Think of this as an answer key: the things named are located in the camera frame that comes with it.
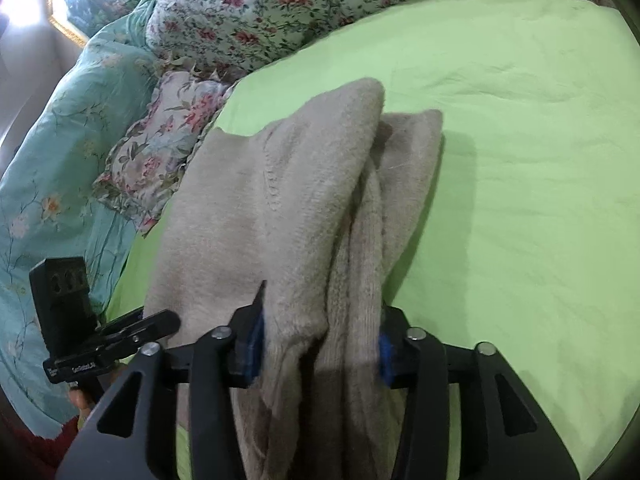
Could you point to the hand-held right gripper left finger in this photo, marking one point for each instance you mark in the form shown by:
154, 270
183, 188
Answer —
250, 347

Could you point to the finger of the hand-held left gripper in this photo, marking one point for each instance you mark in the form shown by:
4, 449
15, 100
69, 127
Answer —
150, 325

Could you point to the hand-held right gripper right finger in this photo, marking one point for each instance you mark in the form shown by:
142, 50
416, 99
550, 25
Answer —
386, 362

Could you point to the beige knit sweater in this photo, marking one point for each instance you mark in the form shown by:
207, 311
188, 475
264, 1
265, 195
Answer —
300, 185

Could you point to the person's left hand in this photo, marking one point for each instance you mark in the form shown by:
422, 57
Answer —
82, 402

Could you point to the teal floral quilt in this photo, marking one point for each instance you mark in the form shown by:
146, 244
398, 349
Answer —
50, 160

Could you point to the ruffled floral pillow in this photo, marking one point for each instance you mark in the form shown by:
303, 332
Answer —
160, 140

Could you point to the green bed sheet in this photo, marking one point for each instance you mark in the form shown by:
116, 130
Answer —
525, 160

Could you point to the white floral quilt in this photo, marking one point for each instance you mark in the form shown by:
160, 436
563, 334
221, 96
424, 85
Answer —
250, 10

